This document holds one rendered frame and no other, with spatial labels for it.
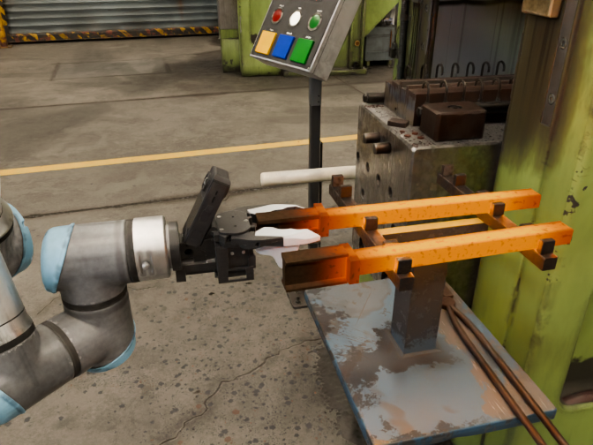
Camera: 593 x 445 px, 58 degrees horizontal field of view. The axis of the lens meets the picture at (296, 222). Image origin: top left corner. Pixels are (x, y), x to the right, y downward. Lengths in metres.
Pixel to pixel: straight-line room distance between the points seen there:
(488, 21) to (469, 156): 0.52
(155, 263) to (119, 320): 0.11
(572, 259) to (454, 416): 0.43
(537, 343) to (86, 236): 0.92
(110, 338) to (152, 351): 1.23
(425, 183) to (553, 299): 0.35
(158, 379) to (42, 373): 1.18
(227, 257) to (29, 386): 0.30
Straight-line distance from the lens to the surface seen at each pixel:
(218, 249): 0.76
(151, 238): 0.75
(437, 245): 0.74
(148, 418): 1.83
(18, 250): 1.15
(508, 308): 1.31
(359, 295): 1.10
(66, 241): 0.77
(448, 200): 0.87
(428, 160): 1.21
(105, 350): 0.83
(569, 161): 1.10
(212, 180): 0.73
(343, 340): 0.98
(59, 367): 0.79
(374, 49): 6.70
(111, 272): 0.76
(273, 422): 1.76
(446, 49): 1.62
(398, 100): 1.41
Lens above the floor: 1.30
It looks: 27 degrees down
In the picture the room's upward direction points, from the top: straight up
